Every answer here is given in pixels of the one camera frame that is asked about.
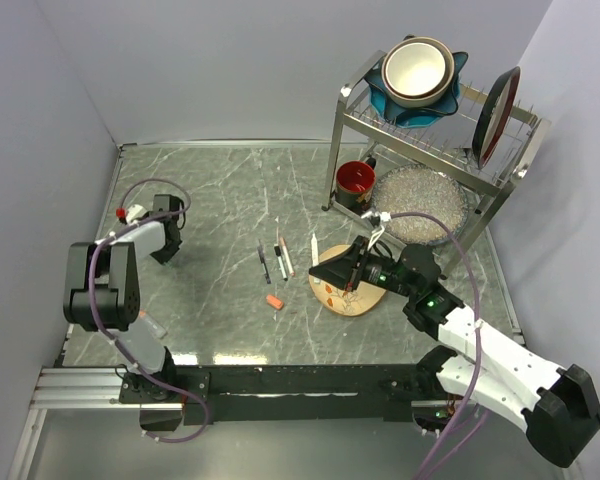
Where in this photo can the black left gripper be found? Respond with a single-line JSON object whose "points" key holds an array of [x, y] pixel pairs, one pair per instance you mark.
{"points": [[162, 257]]}

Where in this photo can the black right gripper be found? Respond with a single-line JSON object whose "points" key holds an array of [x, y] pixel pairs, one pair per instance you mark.
{"points": [[343, 270]]}

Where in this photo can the white marker with green end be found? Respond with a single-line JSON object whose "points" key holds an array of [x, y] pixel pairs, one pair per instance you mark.
{"points": [[314, 250]]}

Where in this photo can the white marker with pink end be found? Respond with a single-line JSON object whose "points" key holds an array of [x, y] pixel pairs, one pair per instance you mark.
{"points": [[286, 255]]}

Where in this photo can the white marker with black tip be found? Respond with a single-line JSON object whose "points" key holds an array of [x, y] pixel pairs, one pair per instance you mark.
{"points": [[281, 262]]}

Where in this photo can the blue pen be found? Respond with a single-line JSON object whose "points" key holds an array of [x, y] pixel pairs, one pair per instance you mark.
{"points": [[262, 259]]}

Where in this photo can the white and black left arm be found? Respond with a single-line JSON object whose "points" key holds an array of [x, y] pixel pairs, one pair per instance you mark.
{"points": [[102, 291]]}

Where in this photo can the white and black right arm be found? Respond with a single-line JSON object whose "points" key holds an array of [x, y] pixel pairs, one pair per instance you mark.
{"points": [[556, 407]]}

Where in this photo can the tan decorated plate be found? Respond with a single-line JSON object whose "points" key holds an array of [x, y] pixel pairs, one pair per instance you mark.
{"points": [[348, 304]]}

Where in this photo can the red and black mug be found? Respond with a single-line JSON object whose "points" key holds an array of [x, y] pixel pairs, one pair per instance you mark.
{"points": [[355, 181]]}

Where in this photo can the speckled glass plate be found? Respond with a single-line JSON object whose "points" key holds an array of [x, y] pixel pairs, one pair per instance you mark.
{"points": [[415, 188]]}

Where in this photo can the grey marker with orange tip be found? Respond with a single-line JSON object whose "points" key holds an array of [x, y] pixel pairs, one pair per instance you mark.
{"points": [[157, 330]]}

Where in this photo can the steel dish rack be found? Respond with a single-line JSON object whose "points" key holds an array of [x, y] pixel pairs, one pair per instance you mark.
{"points": [[445, 147]]}

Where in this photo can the black base beam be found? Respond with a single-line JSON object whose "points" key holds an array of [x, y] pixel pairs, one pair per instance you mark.
{"points": [[231, 393]]}

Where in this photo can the blue wavy bowl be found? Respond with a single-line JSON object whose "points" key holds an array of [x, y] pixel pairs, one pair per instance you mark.
{"points": [[422, 117]]}

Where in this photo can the cream bowl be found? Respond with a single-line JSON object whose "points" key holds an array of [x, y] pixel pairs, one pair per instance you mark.
{"points": [[417, 72]]}

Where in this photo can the dark red-rimmed plate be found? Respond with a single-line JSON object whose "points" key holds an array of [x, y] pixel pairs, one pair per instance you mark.
{"points": [[494, 115]]}

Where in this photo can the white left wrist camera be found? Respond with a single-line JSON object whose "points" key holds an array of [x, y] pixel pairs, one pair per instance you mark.
{"points": [[126, 215]]}

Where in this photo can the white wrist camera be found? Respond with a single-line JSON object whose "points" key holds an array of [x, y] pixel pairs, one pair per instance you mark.
{"points": [[378, 221], [126, 215]]}

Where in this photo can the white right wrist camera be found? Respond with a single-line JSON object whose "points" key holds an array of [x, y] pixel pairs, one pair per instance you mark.
{"points": [[378, 221]]}

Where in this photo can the aluminium frame rail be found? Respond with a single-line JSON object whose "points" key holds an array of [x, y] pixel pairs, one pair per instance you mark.
{"points": [[84, 389]]}

